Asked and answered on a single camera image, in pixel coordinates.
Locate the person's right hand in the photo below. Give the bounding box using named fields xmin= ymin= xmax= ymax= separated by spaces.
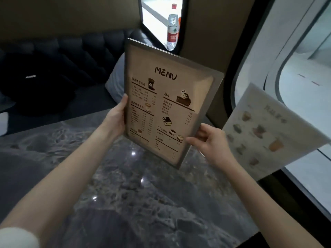
xmin=185 ymin=123 xmax=233 ymax=169

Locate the framed beige menu stand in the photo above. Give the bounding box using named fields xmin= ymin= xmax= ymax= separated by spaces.
xmin=123 ymin=38 xmax=225 ymax=170

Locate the person's left hand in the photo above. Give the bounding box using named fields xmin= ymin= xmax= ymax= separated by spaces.
xmin=102 ymin=93 xmax=129 ymax=138

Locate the white flat sheet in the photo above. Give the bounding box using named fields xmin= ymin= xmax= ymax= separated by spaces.
xmin=0 ymin=112 xmax=10 ymax=137

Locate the white drinks menu stand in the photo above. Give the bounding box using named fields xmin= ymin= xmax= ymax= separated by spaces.
xmin=222 ymin=82 xmax=331 ymax=182

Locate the black tufted leather sofa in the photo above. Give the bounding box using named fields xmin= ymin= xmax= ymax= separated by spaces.
xmin=0 ymin=28 xmax=161 ymax=136

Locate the black backpack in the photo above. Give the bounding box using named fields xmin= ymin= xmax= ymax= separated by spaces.
xmin=0 ymin=53 xmax=77 ymax=116

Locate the large rounded window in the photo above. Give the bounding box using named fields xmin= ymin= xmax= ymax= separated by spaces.
xmin=225 ymin=0 xmax=331 ymax=220

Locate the grey marble table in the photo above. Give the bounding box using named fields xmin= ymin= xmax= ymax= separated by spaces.
xmin=0 ymin=108 xmax=259 ymax=248

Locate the grey cushion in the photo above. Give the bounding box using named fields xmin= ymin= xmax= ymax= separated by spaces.
xmin=104 ymin=53 xmax=125 ymax=104

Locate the red label water bottle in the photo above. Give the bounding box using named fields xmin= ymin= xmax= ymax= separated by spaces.
xmin=166 ymin=3 xmax=179 ymax=51

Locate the person's right forearm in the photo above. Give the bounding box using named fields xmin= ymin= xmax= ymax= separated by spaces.
xmin=220 ymin=162 xmax=324 ymax=248

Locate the person's white shirt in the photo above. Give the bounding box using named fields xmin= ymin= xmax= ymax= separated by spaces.
xmin=0 ymin=227 xmax=41 ymax=248

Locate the person's left forearm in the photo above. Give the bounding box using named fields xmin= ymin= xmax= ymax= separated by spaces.
xmin=0 ymin=126 xmax=117 ymax=240

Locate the small black framed window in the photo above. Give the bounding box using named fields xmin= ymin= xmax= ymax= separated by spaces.
xmin=138 ymin=0 xmax=188 ymax=54

